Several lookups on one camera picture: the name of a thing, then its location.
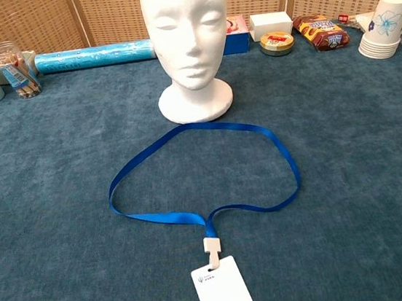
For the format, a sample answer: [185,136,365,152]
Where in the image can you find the blue lanyard with ID badge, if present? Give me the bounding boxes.
[100,110,318,301]

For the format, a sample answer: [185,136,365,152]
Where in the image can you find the blue pink cookie box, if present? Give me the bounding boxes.
[219,14,251,57]

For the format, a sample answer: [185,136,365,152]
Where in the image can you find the white foam mannequin head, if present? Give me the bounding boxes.
[139,0,243,130]

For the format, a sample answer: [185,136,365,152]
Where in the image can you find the round gold tin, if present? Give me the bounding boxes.
[258,29,296,59]

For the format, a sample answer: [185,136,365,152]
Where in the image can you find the white carton box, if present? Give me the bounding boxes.
[247,9,296,43]

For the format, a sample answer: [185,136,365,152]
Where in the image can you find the teal table cloth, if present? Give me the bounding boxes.
[0,10,402,301]

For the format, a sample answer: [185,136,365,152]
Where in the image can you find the brown chocolate snack packet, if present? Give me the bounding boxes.
[291,10,352,56]

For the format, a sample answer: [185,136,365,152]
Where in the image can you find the clear jar of biscuit sticks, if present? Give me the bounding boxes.
[0,37,43,103]

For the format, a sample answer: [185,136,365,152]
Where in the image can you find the white plastic bag packet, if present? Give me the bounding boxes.
[347,10,378,36]

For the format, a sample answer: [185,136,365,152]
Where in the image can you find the woven bamboo folding screen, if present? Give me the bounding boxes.
[0,0,402,61]

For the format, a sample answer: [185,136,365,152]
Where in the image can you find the stacked flower print paper cups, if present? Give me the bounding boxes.
[352,0,402,63]

